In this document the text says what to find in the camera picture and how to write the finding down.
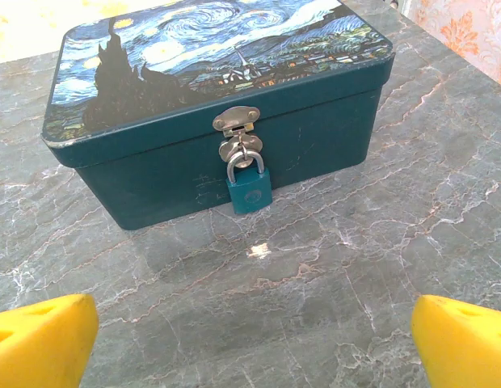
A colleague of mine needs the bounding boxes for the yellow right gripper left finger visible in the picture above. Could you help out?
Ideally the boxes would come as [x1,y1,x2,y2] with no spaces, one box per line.
[0,293,100,388]

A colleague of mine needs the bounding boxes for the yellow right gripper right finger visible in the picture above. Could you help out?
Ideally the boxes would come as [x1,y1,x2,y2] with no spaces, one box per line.
[410,294,501,388]

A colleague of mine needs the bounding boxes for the starry night print tin box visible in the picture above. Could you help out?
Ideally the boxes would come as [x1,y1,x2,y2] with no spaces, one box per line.
[40,0,396,232]

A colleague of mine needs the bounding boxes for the teal padlock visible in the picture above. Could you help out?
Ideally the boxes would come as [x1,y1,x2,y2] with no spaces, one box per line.
[225,148,273,215]

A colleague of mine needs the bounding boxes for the silver hasp latch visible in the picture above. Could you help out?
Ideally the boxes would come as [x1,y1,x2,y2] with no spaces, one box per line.
[212,105,263,169]

